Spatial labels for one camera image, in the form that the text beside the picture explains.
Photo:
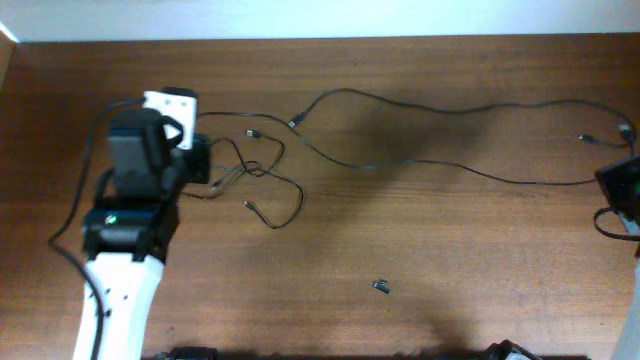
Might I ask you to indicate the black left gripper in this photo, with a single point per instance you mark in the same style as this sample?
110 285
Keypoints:
200 159

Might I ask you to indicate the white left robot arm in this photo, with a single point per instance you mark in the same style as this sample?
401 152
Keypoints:
133 219

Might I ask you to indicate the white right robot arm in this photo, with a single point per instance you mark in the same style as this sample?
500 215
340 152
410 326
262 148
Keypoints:
618 220

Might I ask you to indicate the small black adapter plug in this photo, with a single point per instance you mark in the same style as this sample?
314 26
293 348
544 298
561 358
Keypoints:
381 285

